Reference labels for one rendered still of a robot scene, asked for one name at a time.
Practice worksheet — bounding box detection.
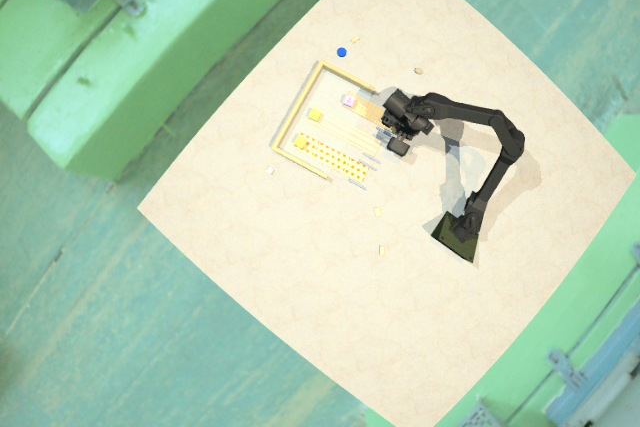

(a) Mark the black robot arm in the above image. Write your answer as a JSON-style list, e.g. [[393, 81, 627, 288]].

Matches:
[[381, 88, 525, 243]]

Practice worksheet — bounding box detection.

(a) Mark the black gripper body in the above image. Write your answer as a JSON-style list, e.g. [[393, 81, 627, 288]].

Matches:
[[387, 117, 420, 157]]

